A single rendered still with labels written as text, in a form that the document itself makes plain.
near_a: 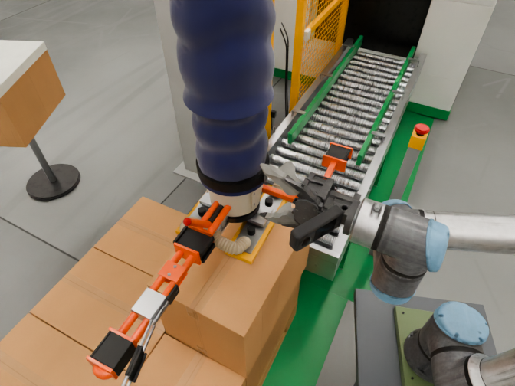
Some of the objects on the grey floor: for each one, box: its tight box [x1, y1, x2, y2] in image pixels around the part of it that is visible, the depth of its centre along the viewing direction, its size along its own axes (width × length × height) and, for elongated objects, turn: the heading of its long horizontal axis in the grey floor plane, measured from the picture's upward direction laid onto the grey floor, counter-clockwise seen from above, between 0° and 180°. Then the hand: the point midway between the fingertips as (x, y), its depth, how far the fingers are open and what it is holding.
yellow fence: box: [289, 0, 349, 113], centre depth 284 cm, size 117×10×210 cm, turn 153°
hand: (257, 193), depth 79 cm, fingers open, 14 cm apart
